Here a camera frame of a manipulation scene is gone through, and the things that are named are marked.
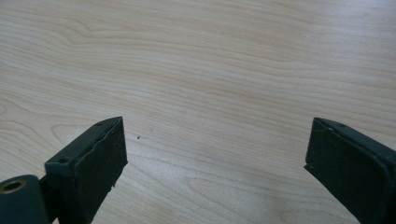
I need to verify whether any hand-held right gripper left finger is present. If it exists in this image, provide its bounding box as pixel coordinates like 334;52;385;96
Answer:
44;116;129;224

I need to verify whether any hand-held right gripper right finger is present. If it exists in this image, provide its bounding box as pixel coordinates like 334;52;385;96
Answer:
304;117;396;224

